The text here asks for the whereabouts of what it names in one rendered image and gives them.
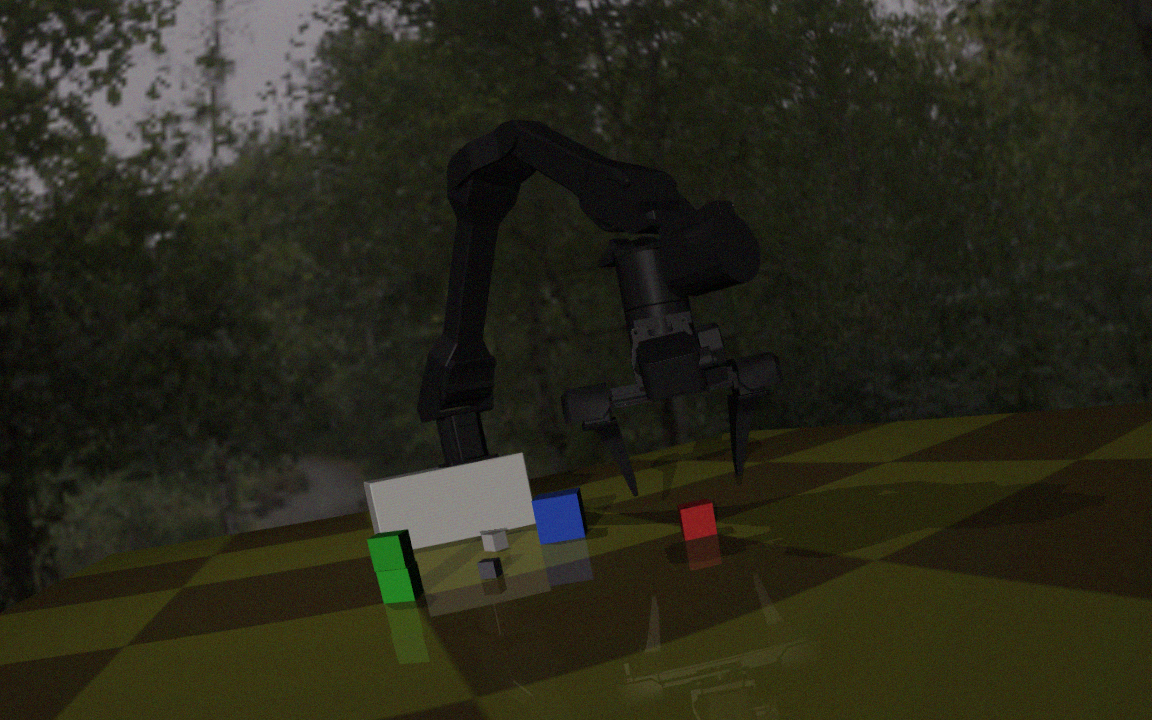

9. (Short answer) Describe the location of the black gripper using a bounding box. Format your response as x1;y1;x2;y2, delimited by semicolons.
561;301;783;497

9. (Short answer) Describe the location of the blue block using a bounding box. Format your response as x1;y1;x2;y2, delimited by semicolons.
531;488;588;545

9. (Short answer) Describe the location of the green cube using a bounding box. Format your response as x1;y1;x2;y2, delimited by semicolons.
367;529;416;573
376;561;425;604

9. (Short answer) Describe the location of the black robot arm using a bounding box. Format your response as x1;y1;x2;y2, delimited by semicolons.
417;120;761;468

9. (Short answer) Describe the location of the red block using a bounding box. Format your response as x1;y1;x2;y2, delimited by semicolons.
677;498;717;541

